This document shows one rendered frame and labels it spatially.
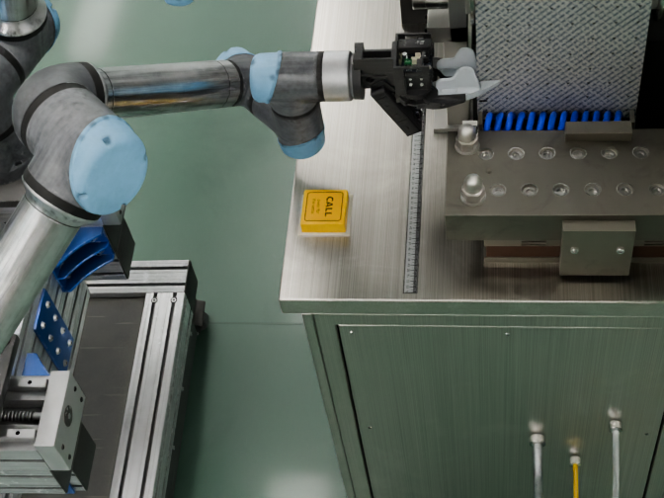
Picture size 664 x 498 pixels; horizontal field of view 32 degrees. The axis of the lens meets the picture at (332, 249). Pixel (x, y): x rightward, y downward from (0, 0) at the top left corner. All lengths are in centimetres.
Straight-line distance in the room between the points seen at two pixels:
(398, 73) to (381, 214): 26
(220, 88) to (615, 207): 62
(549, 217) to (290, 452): 116
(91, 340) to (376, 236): 101
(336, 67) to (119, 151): 37
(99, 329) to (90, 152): 120
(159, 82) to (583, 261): 67
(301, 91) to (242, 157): 144
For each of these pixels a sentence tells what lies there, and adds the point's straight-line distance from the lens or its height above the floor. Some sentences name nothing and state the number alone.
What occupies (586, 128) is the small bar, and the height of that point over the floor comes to 105.
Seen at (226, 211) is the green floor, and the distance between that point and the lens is 305.
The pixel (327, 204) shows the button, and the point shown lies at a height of 92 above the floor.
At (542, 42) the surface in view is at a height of 117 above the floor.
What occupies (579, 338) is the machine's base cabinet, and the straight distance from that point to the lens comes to 183.
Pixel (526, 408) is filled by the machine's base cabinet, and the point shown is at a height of 56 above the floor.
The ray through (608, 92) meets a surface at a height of 107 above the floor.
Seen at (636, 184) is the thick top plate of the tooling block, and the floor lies 103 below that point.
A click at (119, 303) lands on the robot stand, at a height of 21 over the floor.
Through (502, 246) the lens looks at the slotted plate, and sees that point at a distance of 174.
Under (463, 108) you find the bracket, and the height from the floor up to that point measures 95.
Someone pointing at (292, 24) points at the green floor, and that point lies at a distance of 349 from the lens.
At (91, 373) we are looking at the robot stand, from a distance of 261.
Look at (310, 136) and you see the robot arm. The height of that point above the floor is 101.
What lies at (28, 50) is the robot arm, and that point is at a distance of 210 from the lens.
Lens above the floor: 235
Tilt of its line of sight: 54 degrees down
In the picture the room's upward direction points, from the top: 11 degrees counter-clockwise
